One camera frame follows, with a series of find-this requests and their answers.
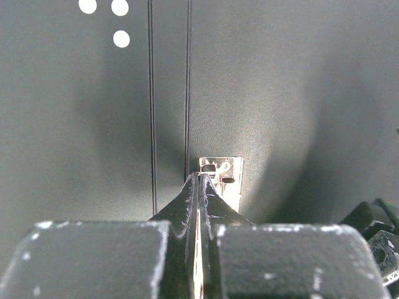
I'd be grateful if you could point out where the metal folder clip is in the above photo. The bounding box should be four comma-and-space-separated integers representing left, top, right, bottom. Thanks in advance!
198, 156, 244, 212

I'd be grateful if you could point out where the red black folder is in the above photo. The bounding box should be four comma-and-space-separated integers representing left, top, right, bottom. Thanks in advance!
0, 0, 399, 225

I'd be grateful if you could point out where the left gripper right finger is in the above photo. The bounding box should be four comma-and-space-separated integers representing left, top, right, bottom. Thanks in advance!
199, 174, 390, 298

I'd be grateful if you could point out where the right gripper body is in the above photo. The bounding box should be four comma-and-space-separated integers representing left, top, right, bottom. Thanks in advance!
340, 198, 398, 287

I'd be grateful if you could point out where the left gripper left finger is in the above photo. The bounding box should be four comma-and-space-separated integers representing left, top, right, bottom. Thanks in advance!
1, 174, 198, 298

